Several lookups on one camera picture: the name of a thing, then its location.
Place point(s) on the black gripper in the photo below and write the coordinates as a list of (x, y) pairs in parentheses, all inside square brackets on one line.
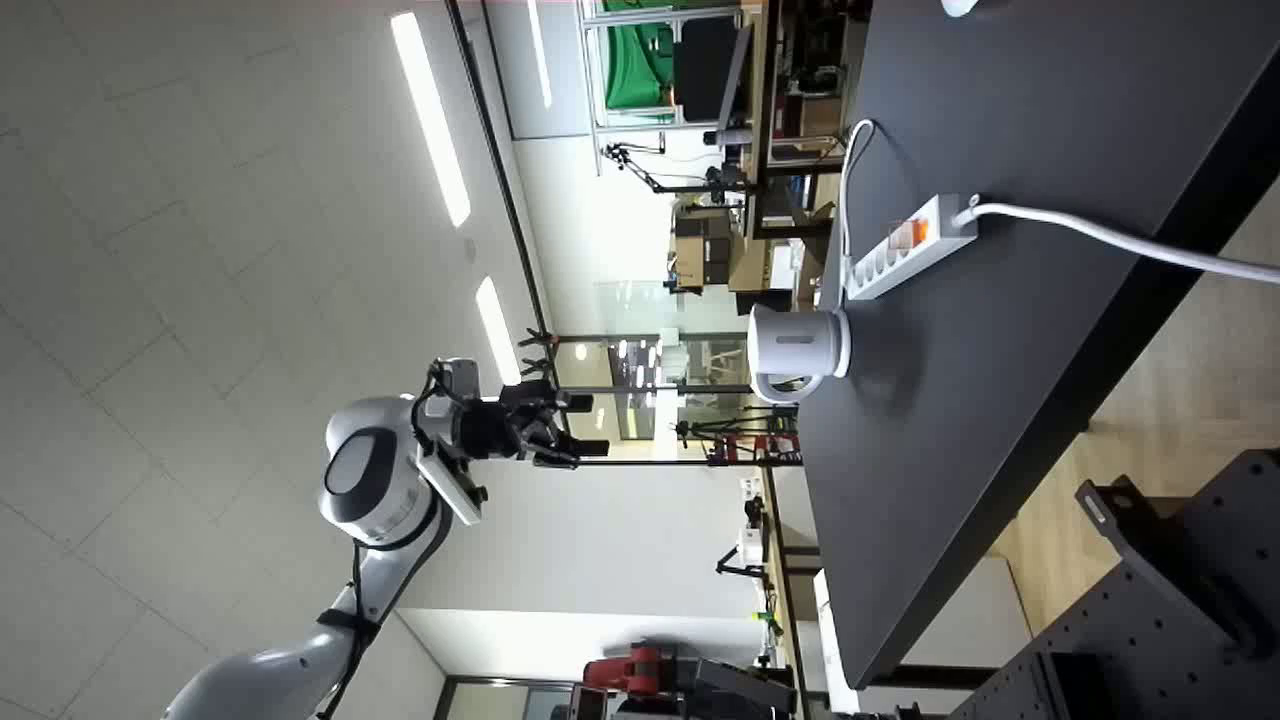
[(504, 424)]

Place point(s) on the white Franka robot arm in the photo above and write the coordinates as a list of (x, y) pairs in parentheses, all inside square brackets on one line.
[(380, 487)]

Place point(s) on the short ceiling light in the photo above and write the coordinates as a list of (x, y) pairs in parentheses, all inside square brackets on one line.
[(499, 328)]

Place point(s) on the red machine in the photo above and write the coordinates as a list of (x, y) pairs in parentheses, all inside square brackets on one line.
[(629, 669)]

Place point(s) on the long ceiling light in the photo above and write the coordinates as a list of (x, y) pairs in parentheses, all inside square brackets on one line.
[(428, 118)]

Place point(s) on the black perforated breadboard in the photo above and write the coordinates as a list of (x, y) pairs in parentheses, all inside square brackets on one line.
[(1163, 603)]

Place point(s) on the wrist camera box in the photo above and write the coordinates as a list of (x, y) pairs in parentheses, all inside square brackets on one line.
[(458, 377)]

